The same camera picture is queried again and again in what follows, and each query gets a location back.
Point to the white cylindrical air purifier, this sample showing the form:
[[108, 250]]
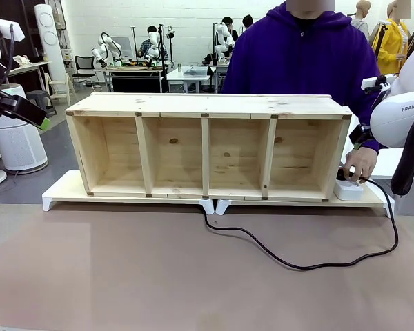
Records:
[[17, 145]]

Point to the small light wooden chair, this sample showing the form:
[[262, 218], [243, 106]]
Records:
[[60, 88]]

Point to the seated person in plaid shirt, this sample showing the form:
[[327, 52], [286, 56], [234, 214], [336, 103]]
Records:
[[148, 43]]

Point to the grey plastic stool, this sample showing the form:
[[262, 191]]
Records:
[[39, 98]]

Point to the pine wood four-compartment shelf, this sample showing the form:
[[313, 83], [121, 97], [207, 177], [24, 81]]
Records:
[[207, 103]]

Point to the light wooden workbench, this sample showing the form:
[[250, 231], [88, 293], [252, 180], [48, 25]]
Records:
[[27, 67]]

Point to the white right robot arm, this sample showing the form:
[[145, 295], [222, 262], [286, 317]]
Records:
[[396, 117]]

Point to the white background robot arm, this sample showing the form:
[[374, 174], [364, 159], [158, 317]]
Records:
[[105, 48], [222, 39], [154, 46]]

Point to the black mesh office chair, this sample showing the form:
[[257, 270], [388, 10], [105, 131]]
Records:
[[84, 69]]

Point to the tall white tower air conditioner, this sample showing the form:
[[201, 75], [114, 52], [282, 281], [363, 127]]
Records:
[[50, 41]]

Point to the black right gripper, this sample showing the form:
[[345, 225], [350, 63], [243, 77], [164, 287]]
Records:
[[367, 131]]

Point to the black tripod stand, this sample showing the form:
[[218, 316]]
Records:
[[383, 38]]

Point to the mannequin in yellow jacket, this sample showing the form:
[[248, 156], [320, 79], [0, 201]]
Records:
[[393, 41]]

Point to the seated person dark hair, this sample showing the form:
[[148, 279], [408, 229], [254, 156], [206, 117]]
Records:
[[229, 27], [247, 21]]

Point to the person's left hand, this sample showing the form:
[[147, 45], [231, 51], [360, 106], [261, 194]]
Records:
[[362, 162]]

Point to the person in purple hoodie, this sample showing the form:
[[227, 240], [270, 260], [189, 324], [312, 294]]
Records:
[[296, 55]]

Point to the wooden riser board white legs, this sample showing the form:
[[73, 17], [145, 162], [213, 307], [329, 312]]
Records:
[[69, 191], [369, 201]]

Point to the left forearm purple sleeve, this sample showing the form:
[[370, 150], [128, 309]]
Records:
[[365, 110]]

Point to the black light stand tripod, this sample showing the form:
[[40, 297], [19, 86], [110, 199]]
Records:
[[165, 45]]

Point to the grey tray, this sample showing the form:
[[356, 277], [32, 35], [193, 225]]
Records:
[[195, 71]]

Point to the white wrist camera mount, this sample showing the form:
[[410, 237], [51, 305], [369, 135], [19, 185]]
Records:
[[372, 84]]

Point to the white power strip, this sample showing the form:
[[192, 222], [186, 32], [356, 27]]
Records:
[[348, 193]]

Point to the white background table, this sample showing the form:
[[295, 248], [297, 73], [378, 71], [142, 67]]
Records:
[[186, 77]]

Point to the mannequin in grey hoodie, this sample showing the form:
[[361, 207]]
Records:
[[362, 17]]

